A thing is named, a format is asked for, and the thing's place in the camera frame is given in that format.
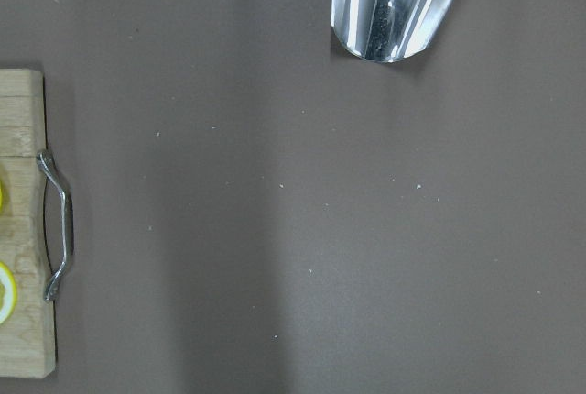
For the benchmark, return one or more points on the metal cutting board handle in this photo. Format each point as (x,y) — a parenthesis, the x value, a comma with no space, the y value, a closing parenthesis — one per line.
(47,165)

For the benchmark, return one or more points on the bamboo cutting board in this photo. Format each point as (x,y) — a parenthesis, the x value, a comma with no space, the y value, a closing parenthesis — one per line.
(28,336)

